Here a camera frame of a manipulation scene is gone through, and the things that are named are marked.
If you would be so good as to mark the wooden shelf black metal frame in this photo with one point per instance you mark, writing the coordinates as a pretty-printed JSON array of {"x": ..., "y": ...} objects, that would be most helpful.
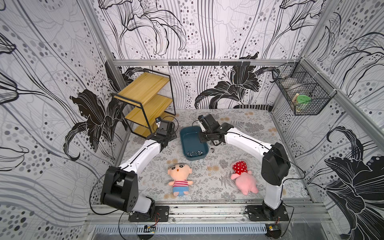
[{"x": 152, "y": 96}]

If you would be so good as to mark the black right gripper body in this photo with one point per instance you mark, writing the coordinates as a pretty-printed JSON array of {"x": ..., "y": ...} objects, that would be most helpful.
[{"x": 211, "y": 138}]

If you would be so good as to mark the pink plush toy red hat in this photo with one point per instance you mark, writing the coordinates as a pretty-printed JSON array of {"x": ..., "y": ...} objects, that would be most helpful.
[{"x": 244, "y": 179}]

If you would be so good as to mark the boy plush doll striped shirt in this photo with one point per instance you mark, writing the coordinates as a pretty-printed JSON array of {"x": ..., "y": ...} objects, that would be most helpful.
[{"x": 180, "y": 183}]

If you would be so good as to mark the green round lid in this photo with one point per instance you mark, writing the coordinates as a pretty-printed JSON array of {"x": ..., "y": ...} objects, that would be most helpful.
[{"x": 303, "y": 99}]

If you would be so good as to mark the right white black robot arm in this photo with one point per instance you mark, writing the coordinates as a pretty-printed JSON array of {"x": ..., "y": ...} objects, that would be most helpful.
[{"x": 273, "y": 157}]

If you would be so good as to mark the black wire basket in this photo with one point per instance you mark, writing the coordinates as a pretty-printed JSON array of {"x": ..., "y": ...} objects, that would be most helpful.
[{"x": 295, "y": 79}]

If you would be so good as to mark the white slotted cable duct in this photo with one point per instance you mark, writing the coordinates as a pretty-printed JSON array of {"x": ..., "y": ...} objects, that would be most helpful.
[{"x": 182, "y": 229}]

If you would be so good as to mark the teal plastic storage box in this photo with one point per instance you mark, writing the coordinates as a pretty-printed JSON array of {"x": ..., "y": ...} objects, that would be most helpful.
[{"x": 191, "y": 143}]

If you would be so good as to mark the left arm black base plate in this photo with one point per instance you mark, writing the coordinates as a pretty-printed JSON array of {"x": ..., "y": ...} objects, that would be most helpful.
[{"x": 157, "y": 214}]

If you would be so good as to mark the pile of silver wing nuts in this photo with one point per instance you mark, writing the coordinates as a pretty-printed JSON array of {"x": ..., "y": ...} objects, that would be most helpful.
[{"x": 194, "y": 154}]

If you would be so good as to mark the black wall rail bar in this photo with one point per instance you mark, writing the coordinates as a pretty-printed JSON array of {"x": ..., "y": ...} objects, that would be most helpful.
[{"x": 207, "y": 63}]

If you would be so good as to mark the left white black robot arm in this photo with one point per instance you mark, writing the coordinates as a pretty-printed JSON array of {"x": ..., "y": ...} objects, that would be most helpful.
[{"x": 121, "y": 184}]

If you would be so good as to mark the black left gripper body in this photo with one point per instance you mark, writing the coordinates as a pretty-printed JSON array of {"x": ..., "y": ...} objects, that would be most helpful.
[{"x": 171, "y": 135}]

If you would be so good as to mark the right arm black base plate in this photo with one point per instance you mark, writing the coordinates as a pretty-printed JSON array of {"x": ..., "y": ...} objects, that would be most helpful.
[{"x": 260, "y": 213}]

